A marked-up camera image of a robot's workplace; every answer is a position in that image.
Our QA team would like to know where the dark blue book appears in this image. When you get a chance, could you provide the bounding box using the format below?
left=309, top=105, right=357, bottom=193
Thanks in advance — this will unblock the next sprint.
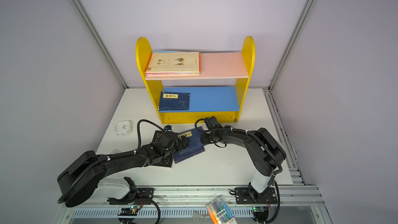
left=173, top=129, right=205, bottom=163
left=158, top=91, right=190, bottom=112

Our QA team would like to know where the pink cartoon cover book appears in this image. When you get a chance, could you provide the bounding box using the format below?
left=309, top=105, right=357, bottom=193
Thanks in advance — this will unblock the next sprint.
left=145, top=72, right=201, bottom=78

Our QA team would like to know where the beige book orange border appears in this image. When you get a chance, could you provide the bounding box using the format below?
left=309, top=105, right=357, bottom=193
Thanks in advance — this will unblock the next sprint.
left=145, top=52, right=201, bottom=73

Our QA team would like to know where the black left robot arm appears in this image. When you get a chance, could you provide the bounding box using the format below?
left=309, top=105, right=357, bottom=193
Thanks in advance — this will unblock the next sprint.
left=57, top=131, right=189, bottom=207

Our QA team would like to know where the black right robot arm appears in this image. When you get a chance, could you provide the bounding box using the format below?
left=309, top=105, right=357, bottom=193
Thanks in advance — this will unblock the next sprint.
left=194, top=117, right=287, bottom=195

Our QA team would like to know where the black book gold lettering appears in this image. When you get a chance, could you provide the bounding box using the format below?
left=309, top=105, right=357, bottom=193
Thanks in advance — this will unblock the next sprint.
left=151, top=131, right=173, bottom=168

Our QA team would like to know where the small white alarm clock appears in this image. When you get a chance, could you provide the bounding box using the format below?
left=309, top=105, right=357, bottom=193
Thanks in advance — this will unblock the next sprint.
left=115, top=120, right=132, bottom=136

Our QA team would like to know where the pack of coloured markers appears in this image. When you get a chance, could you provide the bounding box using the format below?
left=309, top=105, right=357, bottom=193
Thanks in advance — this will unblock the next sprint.
left=206, top=195, right=238, bottom=224

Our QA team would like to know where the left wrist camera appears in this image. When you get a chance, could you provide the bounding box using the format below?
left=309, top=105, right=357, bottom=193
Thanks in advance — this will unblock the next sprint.
left=164, top=125, right=172, bottom=132

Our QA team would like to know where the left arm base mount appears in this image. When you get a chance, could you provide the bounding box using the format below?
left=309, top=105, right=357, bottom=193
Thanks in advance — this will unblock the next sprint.
left=107, top=177, right=159, bottom=216

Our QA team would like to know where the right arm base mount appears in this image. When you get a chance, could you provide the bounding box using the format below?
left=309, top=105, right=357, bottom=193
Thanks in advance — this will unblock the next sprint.
left=229, top=186, right=278, bottom=205

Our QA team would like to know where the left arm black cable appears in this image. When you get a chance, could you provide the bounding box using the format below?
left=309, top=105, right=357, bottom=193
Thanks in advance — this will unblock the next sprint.
left=56, top=119, right=165, bottom=204

